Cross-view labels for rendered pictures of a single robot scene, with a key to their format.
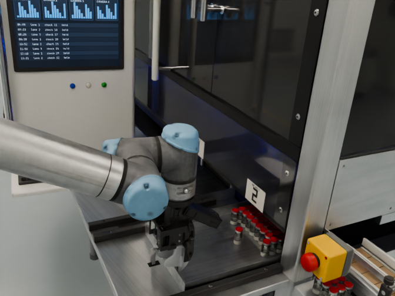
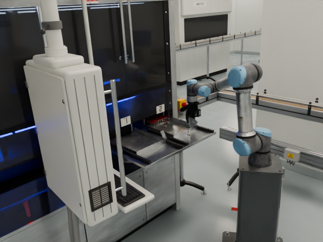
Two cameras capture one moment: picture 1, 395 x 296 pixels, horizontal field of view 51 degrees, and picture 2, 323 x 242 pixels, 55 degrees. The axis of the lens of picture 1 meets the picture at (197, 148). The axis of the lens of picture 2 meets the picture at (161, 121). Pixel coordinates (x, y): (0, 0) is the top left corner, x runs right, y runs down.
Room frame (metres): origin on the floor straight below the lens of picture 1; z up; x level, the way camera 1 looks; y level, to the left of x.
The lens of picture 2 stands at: (1.56, 2.06, 1.79)
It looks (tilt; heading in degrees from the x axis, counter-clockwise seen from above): 21 degrees down; 255
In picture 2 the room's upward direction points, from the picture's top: 3 degrees counter-clockwise
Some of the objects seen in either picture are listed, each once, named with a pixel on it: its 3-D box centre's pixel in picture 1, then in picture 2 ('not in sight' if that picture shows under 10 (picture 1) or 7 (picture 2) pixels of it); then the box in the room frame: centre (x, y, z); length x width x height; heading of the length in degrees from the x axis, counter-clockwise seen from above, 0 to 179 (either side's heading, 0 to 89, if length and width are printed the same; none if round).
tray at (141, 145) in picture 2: (171, 182); (135, 140); (1.23, 0.08, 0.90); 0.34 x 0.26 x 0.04; 118
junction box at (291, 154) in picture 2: not in sight; (291, 154); (-0.14, 0.02, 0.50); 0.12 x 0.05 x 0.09; 118
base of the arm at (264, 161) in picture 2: not in sight; (260, 154); (0.49, 0.48, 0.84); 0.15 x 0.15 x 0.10
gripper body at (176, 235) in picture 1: (173, 218); (192, 109); (0.78, 0.04, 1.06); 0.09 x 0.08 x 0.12; 118
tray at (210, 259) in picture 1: (221, 240); (169, 126); (0.93, -0.08, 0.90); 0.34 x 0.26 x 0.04; 118
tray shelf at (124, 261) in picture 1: (171, 220); (159, 139); (1.04, 0.06, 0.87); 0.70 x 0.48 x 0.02; 28
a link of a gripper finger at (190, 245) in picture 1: (186, 244); not in sight; (0.77, 0.01, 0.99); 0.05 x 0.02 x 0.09; 28
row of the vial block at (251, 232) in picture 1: (255, 229); (159, 122); (0.98, -0.18, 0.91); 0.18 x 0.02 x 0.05; 28
